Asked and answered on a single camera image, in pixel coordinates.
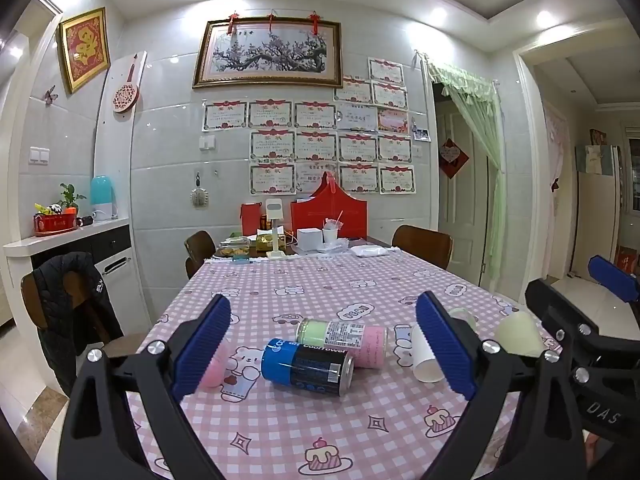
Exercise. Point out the grey hanging wall brush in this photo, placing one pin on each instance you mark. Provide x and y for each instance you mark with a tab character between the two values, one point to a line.
199	196

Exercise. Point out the white square box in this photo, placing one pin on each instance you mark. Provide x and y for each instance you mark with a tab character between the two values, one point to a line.
310	241

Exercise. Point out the red cardboard box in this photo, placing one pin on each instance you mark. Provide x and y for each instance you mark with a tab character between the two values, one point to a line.
627	259

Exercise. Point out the white plastic bag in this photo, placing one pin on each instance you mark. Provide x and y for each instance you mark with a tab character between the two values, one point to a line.
370	251

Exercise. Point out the pink checked tablecloth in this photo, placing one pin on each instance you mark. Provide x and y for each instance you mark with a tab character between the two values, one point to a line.
325	285

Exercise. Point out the white desk lamp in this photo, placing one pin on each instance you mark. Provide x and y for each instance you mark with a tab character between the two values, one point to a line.
275	227

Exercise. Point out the red diamond door decoration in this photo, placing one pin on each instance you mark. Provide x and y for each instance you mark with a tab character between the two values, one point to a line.
453	158

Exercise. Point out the pale green paper cup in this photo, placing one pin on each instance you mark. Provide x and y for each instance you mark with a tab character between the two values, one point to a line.
520	335

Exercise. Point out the teal and white humidifier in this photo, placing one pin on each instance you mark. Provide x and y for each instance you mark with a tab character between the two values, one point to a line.
103	197

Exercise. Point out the white counter cabinet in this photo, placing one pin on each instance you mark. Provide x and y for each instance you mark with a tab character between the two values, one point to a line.
75	245

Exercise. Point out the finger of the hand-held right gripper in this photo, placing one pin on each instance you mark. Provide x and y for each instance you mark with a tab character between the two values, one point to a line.
612	274
555	305

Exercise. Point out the white cup with straws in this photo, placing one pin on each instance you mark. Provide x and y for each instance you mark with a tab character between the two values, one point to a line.
331	237

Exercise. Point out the red hanging knot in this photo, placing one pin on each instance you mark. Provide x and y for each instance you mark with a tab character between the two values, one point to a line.
314	19
271	19
232	21

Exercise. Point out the framed plum blossom painting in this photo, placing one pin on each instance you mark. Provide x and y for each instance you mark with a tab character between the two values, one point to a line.
270	55

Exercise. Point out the large red gift bag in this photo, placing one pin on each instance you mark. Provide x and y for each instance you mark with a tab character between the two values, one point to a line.
320	215

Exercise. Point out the white double wall switch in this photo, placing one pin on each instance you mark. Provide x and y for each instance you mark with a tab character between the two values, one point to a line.
39	154

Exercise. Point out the butterfly wall decoration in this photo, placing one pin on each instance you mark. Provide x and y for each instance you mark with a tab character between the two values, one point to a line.
50	94

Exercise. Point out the red and gold framed picture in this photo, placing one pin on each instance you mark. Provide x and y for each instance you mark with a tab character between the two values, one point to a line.
85	50

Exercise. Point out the black jacket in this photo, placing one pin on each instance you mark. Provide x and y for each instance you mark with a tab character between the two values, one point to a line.
65	305

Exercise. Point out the brown wooden chair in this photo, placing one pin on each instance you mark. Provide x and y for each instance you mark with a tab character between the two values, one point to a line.
425	245
125	345
199	250

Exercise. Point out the small wall photos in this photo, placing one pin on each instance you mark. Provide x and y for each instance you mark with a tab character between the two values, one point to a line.
421	133

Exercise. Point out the pink plastic cup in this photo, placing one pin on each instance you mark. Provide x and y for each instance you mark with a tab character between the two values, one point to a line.
215	370

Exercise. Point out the green lace curtain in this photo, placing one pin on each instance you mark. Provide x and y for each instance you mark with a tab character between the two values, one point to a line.
492	160

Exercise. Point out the wall of framed certificates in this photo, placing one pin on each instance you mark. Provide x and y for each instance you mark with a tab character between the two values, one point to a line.
320	145

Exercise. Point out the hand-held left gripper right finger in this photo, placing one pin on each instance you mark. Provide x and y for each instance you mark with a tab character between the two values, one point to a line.
445	347

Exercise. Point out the black flashlight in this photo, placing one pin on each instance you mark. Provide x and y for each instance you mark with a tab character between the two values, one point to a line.
85	220

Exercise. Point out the pink round wall ornament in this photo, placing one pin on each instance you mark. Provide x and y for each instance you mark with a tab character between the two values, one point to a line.
126	95

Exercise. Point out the white paper cup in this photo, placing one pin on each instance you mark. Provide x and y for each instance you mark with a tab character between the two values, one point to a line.
425	357

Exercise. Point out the green and pink can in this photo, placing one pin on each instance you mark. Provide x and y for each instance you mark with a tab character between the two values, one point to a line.
350	342

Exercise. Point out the blue and black can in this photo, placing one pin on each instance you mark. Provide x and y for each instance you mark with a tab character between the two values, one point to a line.
307	367

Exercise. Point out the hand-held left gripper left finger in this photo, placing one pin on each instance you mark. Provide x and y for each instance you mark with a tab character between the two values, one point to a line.
200	347

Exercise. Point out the small potted plant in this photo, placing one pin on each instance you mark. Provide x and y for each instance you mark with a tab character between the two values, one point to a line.
70	199

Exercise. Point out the white door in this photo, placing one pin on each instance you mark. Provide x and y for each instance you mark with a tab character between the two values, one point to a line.
465	200

